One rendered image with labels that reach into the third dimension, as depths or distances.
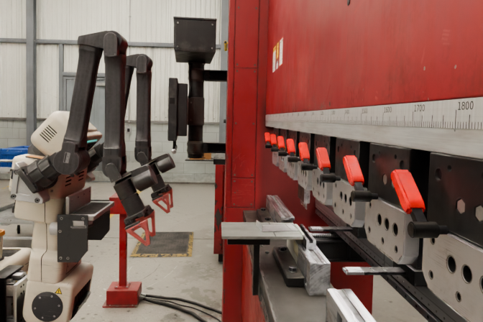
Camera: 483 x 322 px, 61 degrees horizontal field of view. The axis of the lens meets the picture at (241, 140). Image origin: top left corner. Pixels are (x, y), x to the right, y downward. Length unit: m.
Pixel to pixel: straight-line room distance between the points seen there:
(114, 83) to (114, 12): 7.85
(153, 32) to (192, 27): 6.45
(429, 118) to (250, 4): 1.85
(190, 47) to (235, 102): 0.43
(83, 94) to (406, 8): 0.96
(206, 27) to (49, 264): 1.51
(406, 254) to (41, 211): 1.24
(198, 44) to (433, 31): 1.96
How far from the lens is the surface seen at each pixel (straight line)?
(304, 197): 1.39
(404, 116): 0.62
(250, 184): 2.28
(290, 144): 1.30
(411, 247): 0.63
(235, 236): 1.36
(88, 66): 1.33
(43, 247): 1.63
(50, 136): 1.51
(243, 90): 2.25
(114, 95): 1.30
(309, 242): 1.36
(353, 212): 0.81
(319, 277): 1.26
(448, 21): 0.55
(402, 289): 1.31
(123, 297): 3.29
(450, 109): 0.52
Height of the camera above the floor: 1.37
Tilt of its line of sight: 3 degrees down
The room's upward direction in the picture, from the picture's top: 1 degrees clockwise
